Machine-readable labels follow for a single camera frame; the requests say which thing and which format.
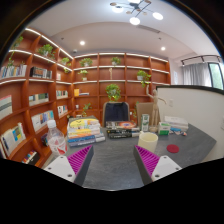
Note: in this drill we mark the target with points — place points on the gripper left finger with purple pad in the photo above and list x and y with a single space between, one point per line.
74 167

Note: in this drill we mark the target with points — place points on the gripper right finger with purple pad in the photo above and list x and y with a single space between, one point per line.
151 166

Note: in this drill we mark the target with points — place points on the clear plastic water bottle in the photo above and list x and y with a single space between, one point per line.
56 139

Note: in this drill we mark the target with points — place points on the cream white cup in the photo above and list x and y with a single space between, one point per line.
148 141

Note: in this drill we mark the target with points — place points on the red round coaster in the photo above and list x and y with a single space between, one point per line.
172 148

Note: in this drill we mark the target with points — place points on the stack of colourful books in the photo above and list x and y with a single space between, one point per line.
82 131

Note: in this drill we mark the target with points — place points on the stack of dark books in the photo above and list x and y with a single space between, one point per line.
122 129

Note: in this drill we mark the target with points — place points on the green white carton box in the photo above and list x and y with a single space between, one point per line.
145 122

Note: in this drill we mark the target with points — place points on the brown cardboard box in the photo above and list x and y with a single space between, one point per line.
144 108

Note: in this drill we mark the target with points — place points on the dark office chair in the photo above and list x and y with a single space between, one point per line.
115 111

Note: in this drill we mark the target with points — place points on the wooden artist mannequin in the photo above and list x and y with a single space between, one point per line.
155 109

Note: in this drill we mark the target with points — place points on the potted green plant centre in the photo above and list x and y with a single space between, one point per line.
113 91

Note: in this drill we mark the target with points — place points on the white window curtain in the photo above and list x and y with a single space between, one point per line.
197 74

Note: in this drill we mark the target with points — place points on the ceiling chandelier lamp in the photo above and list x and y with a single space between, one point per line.
135 8

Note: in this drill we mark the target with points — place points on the wooden wall bookshelf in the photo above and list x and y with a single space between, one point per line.
40 80

